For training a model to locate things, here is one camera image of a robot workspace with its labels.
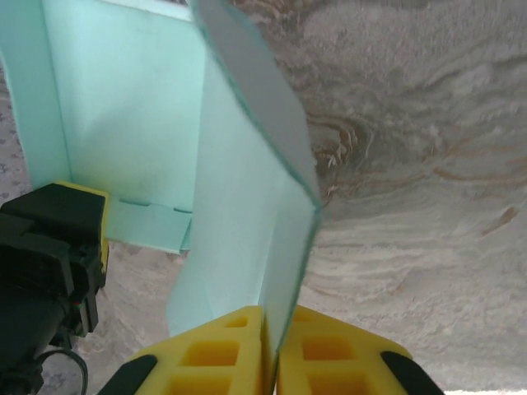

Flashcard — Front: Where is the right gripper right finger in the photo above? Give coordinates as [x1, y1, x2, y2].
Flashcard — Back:
[274, 304, 446, 395]

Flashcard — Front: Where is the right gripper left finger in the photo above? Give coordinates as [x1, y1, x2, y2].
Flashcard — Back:
[97, 305, 265, 395]

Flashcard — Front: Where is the light blue paper box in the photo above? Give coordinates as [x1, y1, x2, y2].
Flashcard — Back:
[0, 0, 323, 359]

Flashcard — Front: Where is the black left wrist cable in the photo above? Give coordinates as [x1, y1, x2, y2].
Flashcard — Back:
[39, 347, 91, 395]

